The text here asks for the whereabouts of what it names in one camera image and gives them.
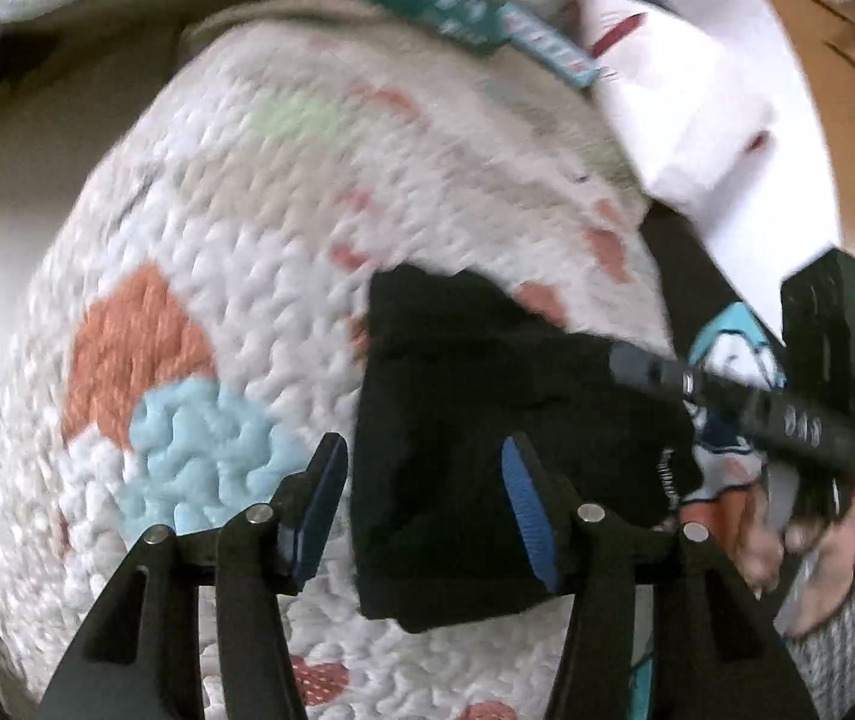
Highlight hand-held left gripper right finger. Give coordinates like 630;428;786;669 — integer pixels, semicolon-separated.
500;433;820;720

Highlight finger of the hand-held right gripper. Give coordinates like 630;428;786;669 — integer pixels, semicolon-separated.
605;340;767;430

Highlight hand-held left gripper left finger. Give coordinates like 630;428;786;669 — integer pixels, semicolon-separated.
35;432;350;720

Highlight black pants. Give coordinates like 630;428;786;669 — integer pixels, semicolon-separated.
349;264;704;635

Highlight person's right hand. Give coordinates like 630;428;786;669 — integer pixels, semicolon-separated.
736;457;855;635

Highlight teal cartoon printed cloth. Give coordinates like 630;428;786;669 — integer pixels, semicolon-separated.
626;303;790;720

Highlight white quilted printed blanket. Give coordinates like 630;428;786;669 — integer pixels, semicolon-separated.
0;12;700;720

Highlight teal patterned band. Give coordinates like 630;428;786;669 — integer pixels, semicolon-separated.
295;0;610;92

